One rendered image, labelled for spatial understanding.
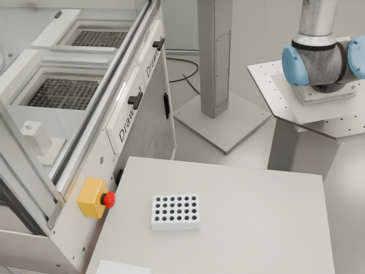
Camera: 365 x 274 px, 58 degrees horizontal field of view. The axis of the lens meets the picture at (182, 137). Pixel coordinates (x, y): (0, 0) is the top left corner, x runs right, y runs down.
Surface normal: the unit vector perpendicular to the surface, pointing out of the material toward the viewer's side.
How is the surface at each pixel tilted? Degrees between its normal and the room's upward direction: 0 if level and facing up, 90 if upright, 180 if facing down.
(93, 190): 0
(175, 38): 90
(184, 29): 90
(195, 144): 0
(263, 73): 0
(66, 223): 90
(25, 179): 90
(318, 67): 74
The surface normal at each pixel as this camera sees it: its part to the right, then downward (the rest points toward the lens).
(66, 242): 0.98, 0.08
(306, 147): 0.18, 0.71
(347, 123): -0.07, -0.68
